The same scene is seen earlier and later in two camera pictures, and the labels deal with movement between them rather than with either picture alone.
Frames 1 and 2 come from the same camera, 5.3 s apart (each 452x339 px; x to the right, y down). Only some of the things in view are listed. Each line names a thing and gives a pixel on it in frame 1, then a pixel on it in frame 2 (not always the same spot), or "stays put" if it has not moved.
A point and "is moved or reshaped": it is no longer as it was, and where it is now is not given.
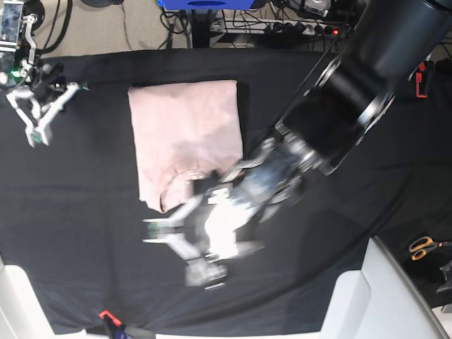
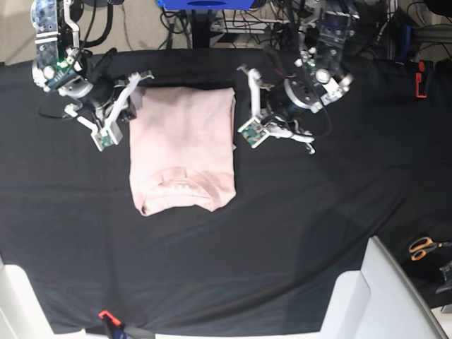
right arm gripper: [253, 193] → [306, 89]
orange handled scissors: [419, 246] stays put
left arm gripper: [45, 81] → [72, 78]
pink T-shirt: [183, 131] is moved or reshaped
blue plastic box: [206, 4] stays put
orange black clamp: [108, 318] stays put
